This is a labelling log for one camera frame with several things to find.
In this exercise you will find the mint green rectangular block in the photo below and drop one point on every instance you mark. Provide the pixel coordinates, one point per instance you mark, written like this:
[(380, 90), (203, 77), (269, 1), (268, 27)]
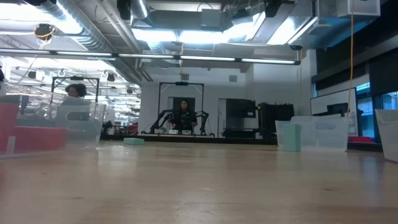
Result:
[(291, 138)]

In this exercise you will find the orange rectangular block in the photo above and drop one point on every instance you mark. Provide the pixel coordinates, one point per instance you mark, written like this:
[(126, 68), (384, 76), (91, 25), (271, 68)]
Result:
[(40, 138)]

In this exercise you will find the black background robot arm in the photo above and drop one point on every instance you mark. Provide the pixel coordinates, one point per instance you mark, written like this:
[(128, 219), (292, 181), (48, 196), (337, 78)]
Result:
[(203, 118), (160, 119)]

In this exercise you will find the person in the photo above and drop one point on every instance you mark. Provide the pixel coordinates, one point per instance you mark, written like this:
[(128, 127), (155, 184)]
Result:
[(184, 119), (75, 90)]

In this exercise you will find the small grey hanging box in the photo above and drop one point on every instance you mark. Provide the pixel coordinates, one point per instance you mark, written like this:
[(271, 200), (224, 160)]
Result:
[(185, 77)]

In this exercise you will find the small light blue block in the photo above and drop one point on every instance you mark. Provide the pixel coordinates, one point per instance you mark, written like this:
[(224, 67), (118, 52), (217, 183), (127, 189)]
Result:
[(133, 141)]

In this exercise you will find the black equipment cabinet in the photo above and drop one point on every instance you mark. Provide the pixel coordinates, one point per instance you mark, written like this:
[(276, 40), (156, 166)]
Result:
[(275, 119)]

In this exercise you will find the grey ceiling junction box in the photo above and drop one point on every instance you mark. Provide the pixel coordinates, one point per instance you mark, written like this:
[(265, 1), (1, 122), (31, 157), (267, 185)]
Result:
[(211, 18)]

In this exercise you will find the black spot lamp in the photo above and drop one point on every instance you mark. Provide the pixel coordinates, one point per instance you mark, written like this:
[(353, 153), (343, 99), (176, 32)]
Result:
[(111, 77)]

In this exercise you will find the overhead light bar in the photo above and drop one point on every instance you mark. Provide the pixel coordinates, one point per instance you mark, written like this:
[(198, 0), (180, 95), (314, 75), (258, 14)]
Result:
[(115, 55)]

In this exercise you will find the clear plastic bin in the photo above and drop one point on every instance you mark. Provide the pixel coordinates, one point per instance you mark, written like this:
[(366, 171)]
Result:
[(326, 133), (84, 124), (390, 133)]

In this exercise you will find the black monitor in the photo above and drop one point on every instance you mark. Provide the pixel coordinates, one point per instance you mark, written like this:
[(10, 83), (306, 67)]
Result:
[(337, 109)]

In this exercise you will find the red case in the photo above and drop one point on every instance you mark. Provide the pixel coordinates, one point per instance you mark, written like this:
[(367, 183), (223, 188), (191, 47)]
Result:
[(359, 139)]

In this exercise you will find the white ceiling unit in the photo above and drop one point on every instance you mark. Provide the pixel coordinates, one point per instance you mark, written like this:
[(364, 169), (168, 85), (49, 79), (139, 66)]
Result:
[(357, 7)]

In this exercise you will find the black table edge frame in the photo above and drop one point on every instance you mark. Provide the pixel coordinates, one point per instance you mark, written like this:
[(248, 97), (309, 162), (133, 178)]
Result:
[(217, 140)]

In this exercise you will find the black wall screen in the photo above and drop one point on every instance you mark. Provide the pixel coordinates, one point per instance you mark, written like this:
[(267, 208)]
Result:
[(241, 112)]

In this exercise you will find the grey wall vent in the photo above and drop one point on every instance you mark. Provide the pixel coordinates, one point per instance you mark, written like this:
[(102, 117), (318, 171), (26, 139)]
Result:
[(233, 78)]

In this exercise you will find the black ceiling camera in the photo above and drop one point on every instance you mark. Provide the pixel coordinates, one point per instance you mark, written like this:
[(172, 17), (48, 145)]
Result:
[(296, 47)]

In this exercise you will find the silver spiral ventilation duct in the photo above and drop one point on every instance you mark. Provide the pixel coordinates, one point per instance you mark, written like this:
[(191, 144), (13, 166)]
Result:
[(90, 34), (140, 9)]

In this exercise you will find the rectangular metal air duct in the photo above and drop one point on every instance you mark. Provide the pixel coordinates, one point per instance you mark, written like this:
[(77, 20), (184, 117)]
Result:
[(280, 21)]

